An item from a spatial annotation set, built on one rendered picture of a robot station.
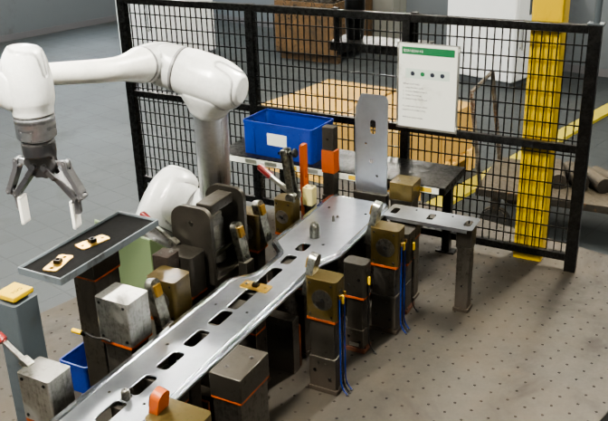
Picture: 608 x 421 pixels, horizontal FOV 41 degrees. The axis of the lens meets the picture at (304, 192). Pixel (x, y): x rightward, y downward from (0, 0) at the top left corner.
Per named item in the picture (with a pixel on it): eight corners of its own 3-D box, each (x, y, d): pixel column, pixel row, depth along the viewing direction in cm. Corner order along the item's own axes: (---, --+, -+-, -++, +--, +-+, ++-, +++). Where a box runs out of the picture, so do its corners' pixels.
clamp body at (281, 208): (295, 301, 266) (291, 203, 252) (269, 295, 270) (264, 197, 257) (304, 292, 271) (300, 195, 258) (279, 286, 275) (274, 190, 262)
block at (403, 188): (409, 283, 274) (412, 185, 260) (387, 279, 277) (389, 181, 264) (418, 273, 280) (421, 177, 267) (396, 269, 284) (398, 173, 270)
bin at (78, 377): (90, 397, 220) (85, 368, 217) (61, 387, 225) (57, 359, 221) (116, 375, 229) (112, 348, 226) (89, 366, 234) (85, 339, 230)
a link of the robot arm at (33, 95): (67, 108, 182) (19, 104, 187) (57, 40, 176) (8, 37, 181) (38, 122, 173) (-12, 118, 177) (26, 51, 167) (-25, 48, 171)
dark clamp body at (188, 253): (201, 382, 226) (189, 260, 211) (166, 371, 231) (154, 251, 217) (215, 368, 232) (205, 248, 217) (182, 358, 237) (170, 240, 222)
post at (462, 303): (467, 313, 255) (471, 231, 244) (451, 310, 257) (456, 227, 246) (472, 306, 259) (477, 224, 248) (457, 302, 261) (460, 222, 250)
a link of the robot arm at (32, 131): (40, 120, 174) (44, 147, 177) (62, 109, 182) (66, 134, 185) (4, 119, 177) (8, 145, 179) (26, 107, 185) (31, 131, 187)
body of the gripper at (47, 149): (11, 142, 179) (18, 181, 183) (45, 144, 177) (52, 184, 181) (30, 131, 186) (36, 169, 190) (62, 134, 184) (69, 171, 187)
